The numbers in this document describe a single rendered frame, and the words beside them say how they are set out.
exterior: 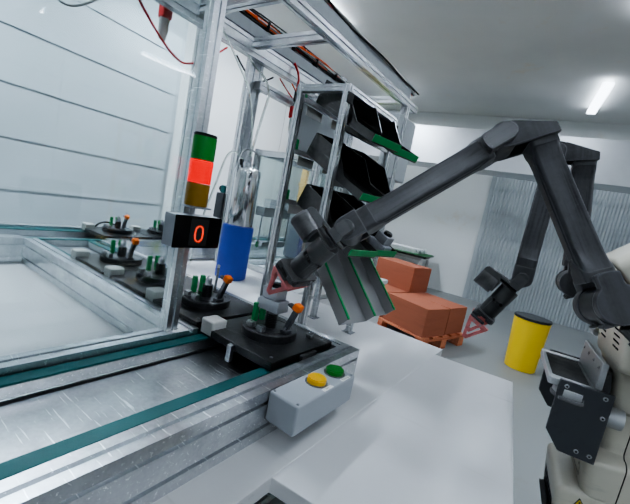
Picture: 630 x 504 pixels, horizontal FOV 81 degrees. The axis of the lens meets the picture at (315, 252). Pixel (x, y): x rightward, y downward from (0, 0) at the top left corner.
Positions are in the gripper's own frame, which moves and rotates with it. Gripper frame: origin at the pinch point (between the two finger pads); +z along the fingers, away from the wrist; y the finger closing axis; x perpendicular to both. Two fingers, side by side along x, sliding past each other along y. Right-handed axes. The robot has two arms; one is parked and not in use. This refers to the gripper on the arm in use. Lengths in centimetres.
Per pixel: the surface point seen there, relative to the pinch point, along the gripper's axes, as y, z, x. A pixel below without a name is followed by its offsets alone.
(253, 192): -61, 29, -70
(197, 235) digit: 19.1, -2.6, -14.4
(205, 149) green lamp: 20.2, -16.3, -26.6
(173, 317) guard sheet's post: 18.3, 16.3, -4.7
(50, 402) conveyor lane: 45.6, 17.0, 6.6
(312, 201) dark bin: -23.4, -11.2, -23.4
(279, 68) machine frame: -94, -7, -139
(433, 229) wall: -721, 98, -148
